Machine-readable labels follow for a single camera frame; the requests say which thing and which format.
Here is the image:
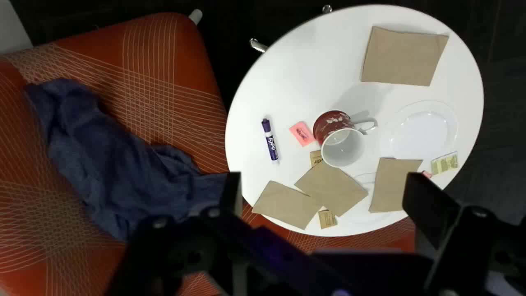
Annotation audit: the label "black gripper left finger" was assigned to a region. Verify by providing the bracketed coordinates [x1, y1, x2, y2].
[105, 171, 331, 296]

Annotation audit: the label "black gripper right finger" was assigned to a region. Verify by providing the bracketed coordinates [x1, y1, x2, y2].
[401, 171, 526, 296]

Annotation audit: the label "purple Expo marker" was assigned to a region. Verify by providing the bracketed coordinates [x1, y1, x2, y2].
[260, 115, 281, 164]

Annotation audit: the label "red mug white inside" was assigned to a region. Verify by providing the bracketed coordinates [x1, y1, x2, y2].
[311, 108, 380, 169]

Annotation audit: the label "yellow green packet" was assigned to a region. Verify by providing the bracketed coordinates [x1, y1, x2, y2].
[429, 153, 461, 176]

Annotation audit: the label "blue cloth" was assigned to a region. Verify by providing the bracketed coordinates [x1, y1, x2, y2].
[25, 77, 232, 243]

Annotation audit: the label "white plate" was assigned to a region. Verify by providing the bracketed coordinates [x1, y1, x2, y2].
[377, 97, 467, 166]

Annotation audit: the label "small brown packet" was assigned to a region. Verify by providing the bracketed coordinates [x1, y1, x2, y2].
[317, 207, 339, 230]
[309, 148, 326, 169]

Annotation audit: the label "pink eraser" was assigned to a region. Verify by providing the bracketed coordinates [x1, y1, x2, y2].
[288, 120, 317, 148]

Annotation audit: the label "orange patterned sofa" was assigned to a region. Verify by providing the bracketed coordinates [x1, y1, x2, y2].
[0, 6, 418, 296]

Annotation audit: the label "large brown paper napkin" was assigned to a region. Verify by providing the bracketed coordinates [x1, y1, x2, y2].
[359, 24, 451, 87]

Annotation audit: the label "chrome table base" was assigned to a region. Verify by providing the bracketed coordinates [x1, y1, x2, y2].
[248, 3, 334, 54]

